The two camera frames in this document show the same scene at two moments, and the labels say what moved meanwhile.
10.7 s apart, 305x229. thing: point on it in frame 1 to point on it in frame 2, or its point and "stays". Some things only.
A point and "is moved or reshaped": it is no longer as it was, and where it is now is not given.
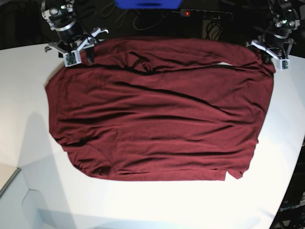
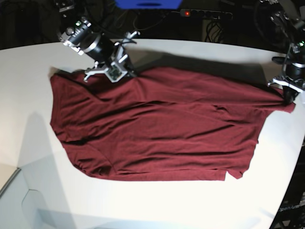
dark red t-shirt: (164, 109) is moved or reshaped
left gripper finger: (96, 31) to (121, 57)
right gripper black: (282, 26) to (294, 71)
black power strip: (204, 14) stays
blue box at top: (148, 4) stays
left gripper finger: (61, 51) to (92, 72)
